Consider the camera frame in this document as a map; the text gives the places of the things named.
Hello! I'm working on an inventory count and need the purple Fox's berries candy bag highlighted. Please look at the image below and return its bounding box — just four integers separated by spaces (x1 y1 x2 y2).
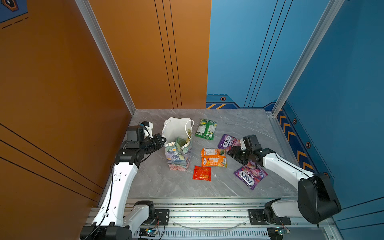
234 161 268 191

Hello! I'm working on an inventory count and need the orange Fox's candy bag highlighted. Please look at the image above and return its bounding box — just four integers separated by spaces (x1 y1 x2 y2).
201 149 228 168

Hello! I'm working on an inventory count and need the yellow snack packet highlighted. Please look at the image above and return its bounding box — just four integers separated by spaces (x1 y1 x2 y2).
176 130 192 147

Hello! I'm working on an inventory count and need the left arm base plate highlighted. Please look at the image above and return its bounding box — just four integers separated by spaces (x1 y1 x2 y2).
142 209 170 226

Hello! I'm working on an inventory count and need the right circuit board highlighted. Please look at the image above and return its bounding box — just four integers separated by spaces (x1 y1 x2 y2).
267 228 291 240

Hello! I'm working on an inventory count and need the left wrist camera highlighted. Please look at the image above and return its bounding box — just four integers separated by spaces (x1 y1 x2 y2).
140 121 154 138

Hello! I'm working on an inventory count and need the aluminium corner post right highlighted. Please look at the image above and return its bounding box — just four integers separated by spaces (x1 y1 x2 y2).
272 0 345 118

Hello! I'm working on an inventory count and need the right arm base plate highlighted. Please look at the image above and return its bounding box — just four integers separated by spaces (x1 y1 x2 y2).
248 209 292 226

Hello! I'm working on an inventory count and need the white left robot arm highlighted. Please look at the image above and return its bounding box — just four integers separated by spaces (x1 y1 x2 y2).
80 134 167 240

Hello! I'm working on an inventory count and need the floral paper gift bag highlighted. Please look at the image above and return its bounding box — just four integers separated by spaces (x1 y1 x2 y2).
162 118 194 171

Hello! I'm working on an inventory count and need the aluminium corner post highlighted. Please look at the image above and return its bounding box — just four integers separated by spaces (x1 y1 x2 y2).
272 0 345 118
75 0 136 116

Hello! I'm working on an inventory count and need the left green circuit board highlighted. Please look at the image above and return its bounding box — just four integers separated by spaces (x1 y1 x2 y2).
138 228 159 238

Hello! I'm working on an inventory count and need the aluminium table edge rail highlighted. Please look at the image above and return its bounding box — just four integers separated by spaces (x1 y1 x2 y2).
265 110 319 208

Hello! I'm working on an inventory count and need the aluminium corner post left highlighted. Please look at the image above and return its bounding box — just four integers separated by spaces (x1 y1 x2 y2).
75 0 136 116

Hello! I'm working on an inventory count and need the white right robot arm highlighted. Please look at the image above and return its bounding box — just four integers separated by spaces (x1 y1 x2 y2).
229 135 342 225

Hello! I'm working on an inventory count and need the green lime candy bag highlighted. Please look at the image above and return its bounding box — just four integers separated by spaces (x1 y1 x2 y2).
195 119 217 141

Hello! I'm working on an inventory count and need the red snack packet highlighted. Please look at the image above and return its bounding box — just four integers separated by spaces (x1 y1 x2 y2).
193 166 212 182

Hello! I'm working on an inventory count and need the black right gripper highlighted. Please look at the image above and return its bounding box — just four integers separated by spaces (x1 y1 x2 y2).
225 145 253 165

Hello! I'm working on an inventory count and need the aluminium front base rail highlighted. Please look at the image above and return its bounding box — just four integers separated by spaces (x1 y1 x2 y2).
86 197 343 240

